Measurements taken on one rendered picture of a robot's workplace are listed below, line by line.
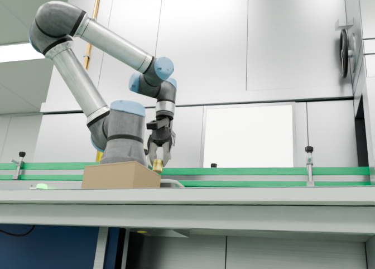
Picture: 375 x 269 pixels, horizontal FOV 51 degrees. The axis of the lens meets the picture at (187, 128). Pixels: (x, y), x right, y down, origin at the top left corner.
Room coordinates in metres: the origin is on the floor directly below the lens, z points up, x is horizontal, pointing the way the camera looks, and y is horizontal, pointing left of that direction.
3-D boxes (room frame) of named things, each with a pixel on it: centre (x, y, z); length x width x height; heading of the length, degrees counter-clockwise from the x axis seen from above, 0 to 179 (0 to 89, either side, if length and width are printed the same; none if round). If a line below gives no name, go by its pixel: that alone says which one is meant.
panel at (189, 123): (1.79, -0.06, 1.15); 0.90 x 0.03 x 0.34; 72
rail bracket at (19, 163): (1.72, 0.74, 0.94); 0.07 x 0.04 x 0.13; 162
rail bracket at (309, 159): (1.39, -0.45, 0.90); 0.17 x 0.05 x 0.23; 162
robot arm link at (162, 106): (1.43, 0.10, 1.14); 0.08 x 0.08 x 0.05
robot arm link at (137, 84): (1.37, 0.17, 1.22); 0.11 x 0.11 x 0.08; 29
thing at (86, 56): (2.00, 0.61, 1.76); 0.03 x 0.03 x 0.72; 72
